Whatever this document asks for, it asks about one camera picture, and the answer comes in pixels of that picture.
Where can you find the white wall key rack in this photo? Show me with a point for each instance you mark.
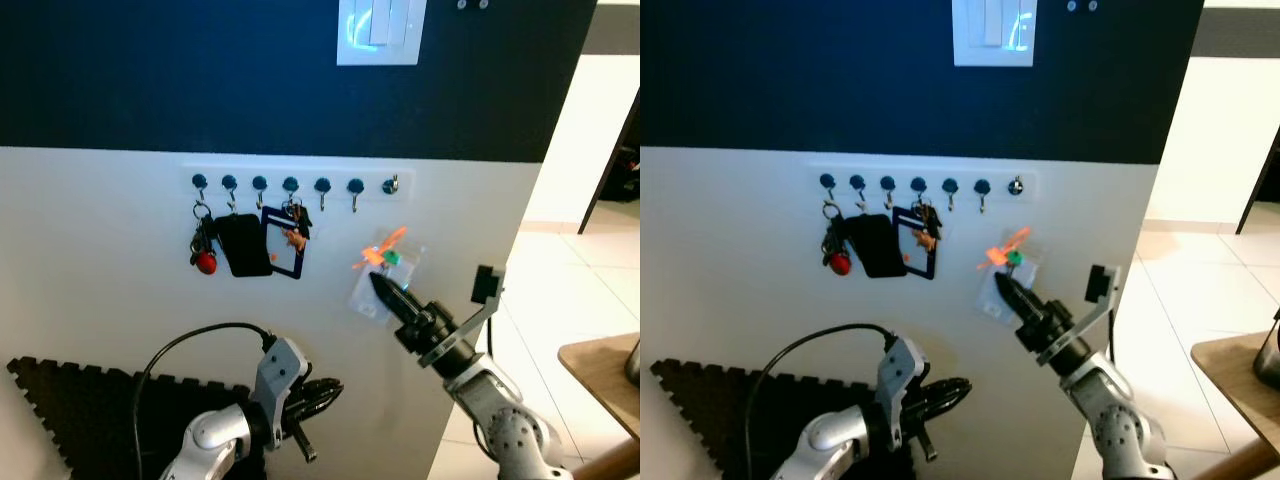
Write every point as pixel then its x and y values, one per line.
pixel 930 175
pixel 300 175

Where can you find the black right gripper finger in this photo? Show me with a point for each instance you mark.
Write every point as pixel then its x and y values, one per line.
pixel 388 306
pixel 1013 306
pixel 400 297
pixel 1025 297

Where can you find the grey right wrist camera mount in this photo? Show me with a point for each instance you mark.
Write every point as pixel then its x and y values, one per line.
pixel 1092 322
pixel 470 325

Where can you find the black key pouch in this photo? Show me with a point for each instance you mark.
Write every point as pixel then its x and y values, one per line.
pixel 243 245
pixel 872 245

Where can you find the black foam puzzle mat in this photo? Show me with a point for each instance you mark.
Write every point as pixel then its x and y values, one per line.
pixel 720 410
pixel 90 410

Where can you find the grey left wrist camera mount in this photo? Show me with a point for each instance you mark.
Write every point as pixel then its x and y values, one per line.
pixel 280 365
pixel 905 365

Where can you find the wooden table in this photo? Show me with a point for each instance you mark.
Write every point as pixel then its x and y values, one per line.
pixel 600 375
pixel 1230 375

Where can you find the dark object on table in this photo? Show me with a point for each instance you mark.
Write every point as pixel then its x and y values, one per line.
pixel 1268 360
pixel 634 365

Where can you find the key bunch with brown charm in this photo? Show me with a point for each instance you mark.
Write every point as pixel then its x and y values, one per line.
pixel 927 232
pixel 296 235

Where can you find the white light switch panel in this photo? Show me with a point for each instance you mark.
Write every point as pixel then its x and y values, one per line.
pixel 993 35
pixel 382 35

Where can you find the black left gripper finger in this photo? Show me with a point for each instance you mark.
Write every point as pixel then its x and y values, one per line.
pixel 304 444
pixel 325 392
pixel 929 444
pixel 950 392

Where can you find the dark cabinet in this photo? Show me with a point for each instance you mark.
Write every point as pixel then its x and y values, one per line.
pixel 615 170
pixel 1262 185

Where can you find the wooden chair back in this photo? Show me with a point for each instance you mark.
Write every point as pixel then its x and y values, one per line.
pixel 1245 465
pixel 610 465

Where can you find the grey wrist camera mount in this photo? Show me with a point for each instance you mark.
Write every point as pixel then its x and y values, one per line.
pixel 1092 322
pixel 905 365
pixel 470 325
pixel 280 365

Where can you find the key bunch with red strawberry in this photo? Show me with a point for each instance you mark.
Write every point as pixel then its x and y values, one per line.
pixel 205 262
pixel 838 262

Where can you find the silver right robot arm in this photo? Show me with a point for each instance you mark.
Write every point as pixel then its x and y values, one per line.
pixel 505 420
pixel 1125 425

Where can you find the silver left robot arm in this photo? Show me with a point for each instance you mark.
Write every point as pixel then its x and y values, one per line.
pixel 835 432
pixel 215 430

